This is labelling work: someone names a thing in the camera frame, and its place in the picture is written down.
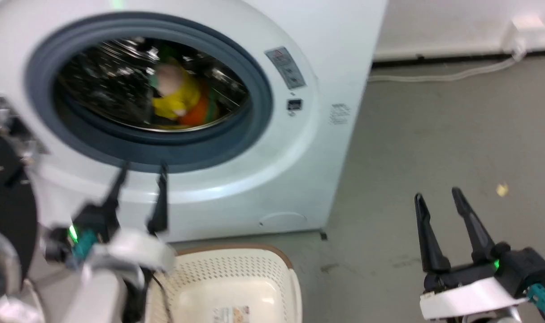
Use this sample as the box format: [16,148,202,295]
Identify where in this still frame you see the orange plush toy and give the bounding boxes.
[179,85,210,126]

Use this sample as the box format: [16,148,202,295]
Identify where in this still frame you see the teal gripper connector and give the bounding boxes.
[526,284,545,320]
[71,229,96,263]

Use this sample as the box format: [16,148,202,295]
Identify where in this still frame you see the round filter cover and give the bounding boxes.
[259,212,308,229]

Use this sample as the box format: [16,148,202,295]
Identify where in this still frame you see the teal left gripper connector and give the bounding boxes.
[71,229,96,263]

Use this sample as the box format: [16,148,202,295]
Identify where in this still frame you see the plush doll in yellow clothes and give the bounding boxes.
[152,63,202,121]

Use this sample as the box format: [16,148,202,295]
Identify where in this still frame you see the stainless steel washer drum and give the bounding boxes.
[55,38,250,133]

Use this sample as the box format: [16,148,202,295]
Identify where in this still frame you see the paper label on basket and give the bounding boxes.
[213,306,250,323]

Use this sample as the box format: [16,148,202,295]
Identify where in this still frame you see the white front-load washing machine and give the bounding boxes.
[0,0,388,245]

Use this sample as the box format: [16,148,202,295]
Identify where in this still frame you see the grey rubber door gasket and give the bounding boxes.
[25,12,274,173]

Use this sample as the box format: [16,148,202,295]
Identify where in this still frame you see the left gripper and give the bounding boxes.
[44,162,176,272]

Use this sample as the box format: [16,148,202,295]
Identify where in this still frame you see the white floor hose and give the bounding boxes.
[369,56,522,83]

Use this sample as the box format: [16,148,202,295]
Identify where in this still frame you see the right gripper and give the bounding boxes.
[414,188,545,321]

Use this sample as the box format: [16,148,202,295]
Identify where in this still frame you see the teal right gripper connector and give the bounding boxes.
[526,284,545,320]

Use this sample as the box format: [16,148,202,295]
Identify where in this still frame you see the round black washer door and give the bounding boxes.
[0,94,46,323]

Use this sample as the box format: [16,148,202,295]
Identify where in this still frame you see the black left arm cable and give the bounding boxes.
[122,267,172,323]

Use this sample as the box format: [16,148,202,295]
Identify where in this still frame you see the white wall outlet box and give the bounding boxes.
[501,16,545,61]

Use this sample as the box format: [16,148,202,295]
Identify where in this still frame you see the grey warning sticker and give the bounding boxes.
[264,46,307,89]

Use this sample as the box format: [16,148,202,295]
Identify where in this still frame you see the yellow and orange clothes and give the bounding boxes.
[148,43,221,124]

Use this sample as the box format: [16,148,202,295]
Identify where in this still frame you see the cream perforated laundry basket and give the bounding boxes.
[144,244,303,323]

